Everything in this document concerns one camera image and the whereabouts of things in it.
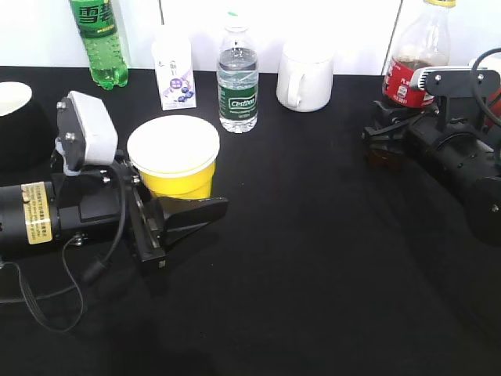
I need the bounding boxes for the black bowl white inside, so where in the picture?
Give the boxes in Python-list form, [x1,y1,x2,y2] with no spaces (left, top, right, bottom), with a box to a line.
[1,81,57,172]

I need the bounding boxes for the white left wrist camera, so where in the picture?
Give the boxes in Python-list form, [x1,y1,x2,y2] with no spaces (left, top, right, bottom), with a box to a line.
[55,90,118,176]

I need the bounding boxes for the blueberry milk carton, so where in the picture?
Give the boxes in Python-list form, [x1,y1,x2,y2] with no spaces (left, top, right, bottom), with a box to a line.
[151,25,196,110]

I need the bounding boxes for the green sprite bottle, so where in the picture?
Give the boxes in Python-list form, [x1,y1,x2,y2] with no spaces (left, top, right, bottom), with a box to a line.
[69,0,128,90]

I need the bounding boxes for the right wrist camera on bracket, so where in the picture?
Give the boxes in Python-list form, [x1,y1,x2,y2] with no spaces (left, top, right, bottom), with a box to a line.
[410,66,500,131]

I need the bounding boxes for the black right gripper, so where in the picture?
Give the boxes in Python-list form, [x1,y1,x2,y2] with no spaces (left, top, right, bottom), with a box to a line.
[362,100,440,171]

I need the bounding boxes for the black right camera cable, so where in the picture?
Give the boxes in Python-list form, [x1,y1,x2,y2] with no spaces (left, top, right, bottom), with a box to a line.
[469,47,501,165]

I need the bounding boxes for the cola bottle red label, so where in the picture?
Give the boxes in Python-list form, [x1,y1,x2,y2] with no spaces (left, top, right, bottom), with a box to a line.
[382,1,456,109]

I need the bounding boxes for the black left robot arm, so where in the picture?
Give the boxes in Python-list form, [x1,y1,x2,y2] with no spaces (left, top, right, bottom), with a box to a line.
[1,152,229,273]

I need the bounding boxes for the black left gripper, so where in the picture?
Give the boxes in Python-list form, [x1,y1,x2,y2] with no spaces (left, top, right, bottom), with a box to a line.
[50,158,229,274]

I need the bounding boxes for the yellow paper cup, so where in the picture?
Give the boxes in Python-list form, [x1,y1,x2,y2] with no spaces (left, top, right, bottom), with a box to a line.
[127,115,220,199]

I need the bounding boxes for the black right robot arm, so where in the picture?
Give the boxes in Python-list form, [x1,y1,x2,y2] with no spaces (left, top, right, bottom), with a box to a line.
[362,98,500,247]

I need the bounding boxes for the white ceramic mug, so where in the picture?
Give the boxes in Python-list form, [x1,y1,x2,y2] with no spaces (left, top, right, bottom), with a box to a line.
[276,37,333,113]

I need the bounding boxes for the clear water bottle green label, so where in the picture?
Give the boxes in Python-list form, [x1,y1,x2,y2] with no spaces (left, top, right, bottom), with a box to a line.
[217,26,259,134]

